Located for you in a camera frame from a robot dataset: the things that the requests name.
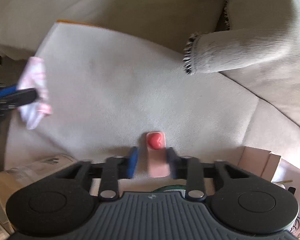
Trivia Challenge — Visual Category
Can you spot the pink open box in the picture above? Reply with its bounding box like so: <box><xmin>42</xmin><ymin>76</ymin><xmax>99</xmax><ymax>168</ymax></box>
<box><xmin>238</xmin><ymin>147</ymin><xmax>300</xmax><ymax>239</ymax></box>

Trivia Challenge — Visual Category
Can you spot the beige sofa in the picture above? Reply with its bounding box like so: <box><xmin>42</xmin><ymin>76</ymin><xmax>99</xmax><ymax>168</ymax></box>
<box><xmin>0</xmin><ymin>0</ymin><xmax>300</xmax><ymax>178</ymax></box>

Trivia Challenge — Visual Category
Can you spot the pink white cloth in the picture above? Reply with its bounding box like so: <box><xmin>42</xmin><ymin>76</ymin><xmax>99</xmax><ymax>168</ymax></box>
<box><xmin>17</xmin><ymin>56</ymin><xmax>52</xmax><ymax>130</ymax></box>

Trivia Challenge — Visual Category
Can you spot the wooden lid glass jar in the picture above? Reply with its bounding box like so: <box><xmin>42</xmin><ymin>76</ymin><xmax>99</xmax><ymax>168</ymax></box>
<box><xmin>0</xmin><ymin>154</ymin><xmax>77</xmax><ymax>206</ymax></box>

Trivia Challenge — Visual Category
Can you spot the pink eraser red heart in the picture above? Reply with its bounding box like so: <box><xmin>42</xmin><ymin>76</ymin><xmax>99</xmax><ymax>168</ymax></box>
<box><xmin>146</xmin><ymin>132</ymin><xmax>170</xmax><ymax>178</ymax></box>

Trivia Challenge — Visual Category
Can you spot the green lid glass jar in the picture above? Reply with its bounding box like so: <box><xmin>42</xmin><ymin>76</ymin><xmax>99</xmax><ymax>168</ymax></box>
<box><xmin>153</xmin><ymin>184</ymin><xmax>186</xmax><ymax>196</ymax></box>

